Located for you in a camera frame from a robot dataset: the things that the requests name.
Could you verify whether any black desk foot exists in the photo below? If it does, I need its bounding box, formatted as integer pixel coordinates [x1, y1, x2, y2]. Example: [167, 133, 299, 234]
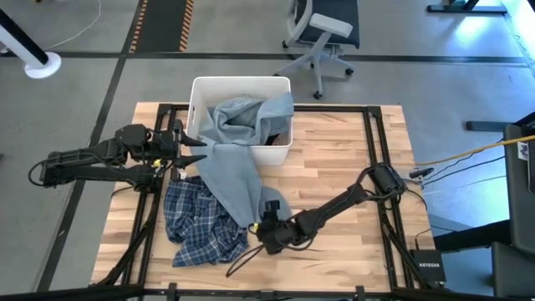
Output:
[426, 0, 508, 14]
[466, 120, 509, 132]

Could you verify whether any black Netgear router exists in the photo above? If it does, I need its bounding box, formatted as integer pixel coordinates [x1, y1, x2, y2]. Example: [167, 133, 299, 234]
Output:
[408, 248, 447, 283]

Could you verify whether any black desk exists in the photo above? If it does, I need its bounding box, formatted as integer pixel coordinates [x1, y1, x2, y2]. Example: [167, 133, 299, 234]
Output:
[432, 111, 535, 298]

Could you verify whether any thin black cable loop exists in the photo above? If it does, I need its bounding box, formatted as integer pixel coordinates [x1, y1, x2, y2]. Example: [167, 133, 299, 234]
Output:
[225, 244, 265, 278]

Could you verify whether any white and black office chair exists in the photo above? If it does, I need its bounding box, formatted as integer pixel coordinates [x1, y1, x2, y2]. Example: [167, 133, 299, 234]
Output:
[273, 0, 361, 100]

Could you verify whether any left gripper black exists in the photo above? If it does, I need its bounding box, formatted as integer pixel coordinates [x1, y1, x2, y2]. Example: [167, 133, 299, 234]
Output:
[150, 119, 208, 181]

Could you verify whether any white plastic laundry basket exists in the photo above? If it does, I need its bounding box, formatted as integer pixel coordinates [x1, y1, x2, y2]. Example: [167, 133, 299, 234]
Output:
[186, 75, 293, 167]

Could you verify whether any blue-grey polo shirt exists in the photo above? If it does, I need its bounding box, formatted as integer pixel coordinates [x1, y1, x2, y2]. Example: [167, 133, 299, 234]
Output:
[190, 91, 296, 229]

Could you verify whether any blue plaid shirt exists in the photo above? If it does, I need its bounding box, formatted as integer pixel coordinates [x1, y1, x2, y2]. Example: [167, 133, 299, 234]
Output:
[162, 175, 252, 268]

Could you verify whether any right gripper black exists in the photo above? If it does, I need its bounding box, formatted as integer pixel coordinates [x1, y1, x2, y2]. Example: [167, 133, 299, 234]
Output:
[255, 199, 296, 257]

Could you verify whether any white floor cable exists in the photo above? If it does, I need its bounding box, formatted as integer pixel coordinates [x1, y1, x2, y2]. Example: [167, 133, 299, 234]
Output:
[44, 0, 103, 51]

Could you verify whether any yellow power cable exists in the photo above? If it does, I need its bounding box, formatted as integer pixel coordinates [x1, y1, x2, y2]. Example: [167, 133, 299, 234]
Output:
[415, 134, 535, 167]

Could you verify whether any white tower fan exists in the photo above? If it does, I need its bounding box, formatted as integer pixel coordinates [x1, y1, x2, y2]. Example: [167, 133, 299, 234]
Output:
[0, 8, 63, 79]

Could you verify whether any black metal table frame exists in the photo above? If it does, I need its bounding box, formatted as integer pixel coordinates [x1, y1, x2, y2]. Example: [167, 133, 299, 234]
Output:
[89, 103, 438, 301]

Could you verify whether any black yellow-striped floor mat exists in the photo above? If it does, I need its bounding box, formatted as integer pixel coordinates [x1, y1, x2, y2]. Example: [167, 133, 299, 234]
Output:
[128, 0, 196, 54]

